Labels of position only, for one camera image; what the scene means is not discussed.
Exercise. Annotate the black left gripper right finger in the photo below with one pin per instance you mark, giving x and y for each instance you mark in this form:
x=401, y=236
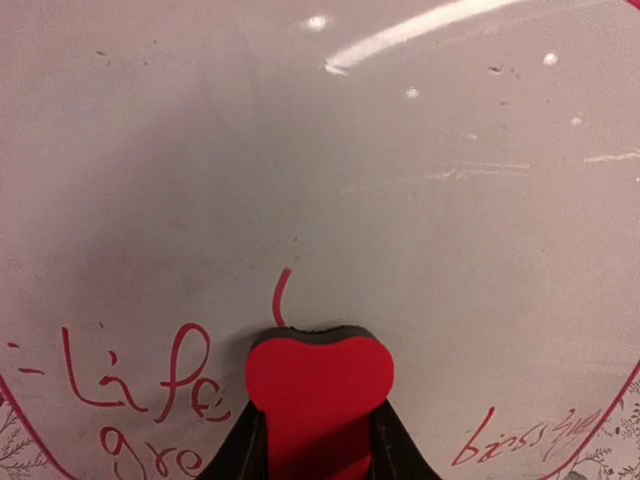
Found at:
x=394, y=455

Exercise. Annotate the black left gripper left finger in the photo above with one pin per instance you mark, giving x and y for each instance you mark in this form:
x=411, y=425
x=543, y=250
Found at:
x=243, y=453

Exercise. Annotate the red whiteboard eraser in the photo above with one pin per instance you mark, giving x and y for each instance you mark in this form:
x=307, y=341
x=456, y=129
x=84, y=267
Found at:
x=317, y=390

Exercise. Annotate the pink framed whiteboard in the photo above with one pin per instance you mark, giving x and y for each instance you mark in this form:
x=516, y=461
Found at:
x=460, y=178

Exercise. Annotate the floral patterned table mat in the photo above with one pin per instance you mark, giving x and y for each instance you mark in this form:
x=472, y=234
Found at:
x=613, y=453

